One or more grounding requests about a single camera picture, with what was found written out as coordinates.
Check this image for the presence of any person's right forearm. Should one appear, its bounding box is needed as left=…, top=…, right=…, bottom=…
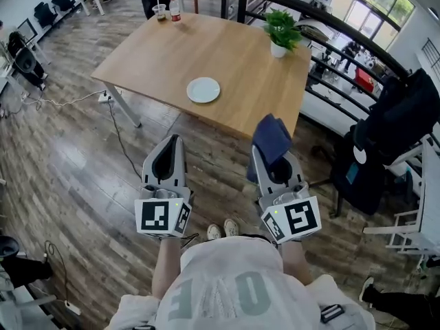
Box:
left=279, top=239, right=312, bottom=285

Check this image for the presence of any person's left white shoe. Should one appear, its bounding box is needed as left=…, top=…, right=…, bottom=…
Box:
left=206, top=223, right=223, bottom=241

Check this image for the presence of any black jacket on chair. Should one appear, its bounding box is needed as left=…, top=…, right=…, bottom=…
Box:
left=330, top=68, right=440, bottom=217

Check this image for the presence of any plastic bottle red label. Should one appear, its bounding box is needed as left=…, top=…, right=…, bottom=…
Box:
left=169, top=0, right=182, bottom=23

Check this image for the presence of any white wooden chair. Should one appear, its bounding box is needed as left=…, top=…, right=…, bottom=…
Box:
left=362, top=138, right=440, bottom=256

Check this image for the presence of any clear plastic cup with straw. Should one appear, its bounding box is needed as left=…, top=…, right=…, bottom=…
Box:
left=152, top=0, right=168, bottom=23

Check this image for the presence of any person's white shoe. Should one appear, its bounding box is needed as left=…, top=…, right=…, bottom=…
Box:
left=206, top=223, right=223, bottom=241
left=358, top=276, right=375, bottom=304
left=223, top=218, right=240, bottom=238

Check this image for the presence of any dark blue cloth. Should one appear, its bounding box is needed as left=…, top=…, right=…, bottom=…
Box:
left=246, top=113, right=294, bottom=182

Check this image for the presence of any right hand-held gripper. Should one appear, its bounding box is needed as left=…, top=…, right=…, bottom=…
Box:
left=252, top=145, right=322, bottom=245

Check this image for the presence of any person's left forearm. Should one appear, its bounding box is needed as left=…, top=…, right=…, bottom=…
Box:
left=151, top=236, right=184, bottom=299

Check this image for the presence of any black cable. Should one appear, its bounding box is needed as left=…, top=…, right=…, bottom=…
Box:
left=107, top=97, right=144, bottom=182

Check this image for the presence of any person's right white shoe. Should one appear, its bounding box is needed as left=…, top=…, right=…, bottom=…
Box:
left=223, top=218, right=240, bottom=238

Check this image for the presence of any black harness buckle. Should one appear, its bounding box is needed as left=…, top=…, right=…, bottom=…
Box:
left=320, top=304, right=345, bottom=324

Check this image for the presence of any black curved metal railing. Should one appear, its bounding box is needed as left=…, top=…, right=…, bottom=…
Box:
left=219, top=0, right=415, bottom=138

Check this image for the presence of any white cable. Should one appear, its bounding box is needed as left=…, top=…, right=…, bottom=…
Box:
left=19, top=89, right=106, bottom=112

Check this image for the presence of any green potted plant white pot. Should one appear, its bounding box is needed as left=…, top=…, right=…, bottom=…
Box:
left=262, top=8, right=304, bottom=59

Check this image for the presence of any white metal table leg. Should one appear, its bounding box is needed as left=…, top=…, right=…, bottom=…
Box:
left=103, top=81, right=142, bottom=129

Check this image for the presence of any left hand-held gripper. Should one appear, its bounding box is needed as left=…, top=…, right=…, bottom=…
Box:
left=133, top=134, right=193, bottom=239

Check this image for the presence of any person's white printed shirt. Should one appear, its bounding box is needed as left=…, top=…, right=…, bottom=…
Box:
left=106, top=235, right=376, bottom=330

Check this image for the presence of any white round plate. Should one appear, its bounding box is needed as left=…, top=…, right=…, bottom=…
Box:
left=186, top=76, right=221, bottom=104

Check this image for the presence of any black office chair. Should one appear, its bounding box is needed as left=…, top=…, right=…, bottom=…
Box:
left=50, top=0, right=76, bottom=12
left=33, top=1, right=58, bottom=29

